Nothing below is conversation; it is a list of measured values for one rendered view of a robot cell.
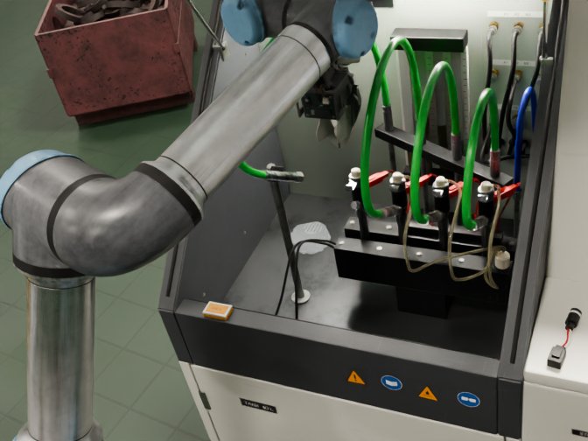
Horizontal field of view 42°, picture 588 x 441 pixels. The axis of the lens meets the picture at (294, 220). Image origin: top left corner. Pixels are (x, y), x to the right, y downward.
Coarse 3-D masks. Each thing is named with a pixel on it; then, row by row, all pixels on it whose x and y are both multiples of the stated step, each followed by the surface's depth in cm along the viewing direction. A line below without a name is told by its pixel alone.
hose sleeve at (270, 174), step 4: (268, 172) 136; (272, 172) 137; (276, 172) 138; (280, 172) 139; (284, 172) 140; (288, 172) 140; (292, 172) 141; (268, 176) 136; (272, 176) 137; (276, 176) 138; (280, 176) 138; (284, 176) 139; (288, 176) 140; (292, 176) 141; (296, 176) 142; (272, 180) 138; (276, 180) 139; (280, 180) 139; (284, 180) 140; (288, 180) 141; (292, 180) 141
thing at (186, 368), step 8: (184, 368) 160; (192, 376) 161; (192, 384) 163; (192, 392) 165; (200, 400) 166; (200, 408) 168; (208, 416) 170; (208, 424) 172; (208, 432) 175; (216, 432) 174; (216, 440) 176; (512, 440) 132; (520, 440) 132
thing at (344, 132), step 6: (348, 108) 125; (348, 114) 126; (342, 120) 125; (348, 120) 127; (342, 126) 125; (348, 126) 127; (342, 132) 126; (348, 132) 128; (342, 138) 126; (348, 138) 129; (342, 144) 131
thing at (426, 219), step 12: (432, 72) 121; (444, 72) 128; (432, 84) 120; (456, 96) 135; (420, 108) 118; (456, 108) 137; (420, 120) 118; (456, 120) 139; (420, 132) 117; (456, 132) 141; (420, 144) 117; (456, 144) 142; (420, 156) 117; (456, 156) 144; (420, 216) 122; (432, 216) 129
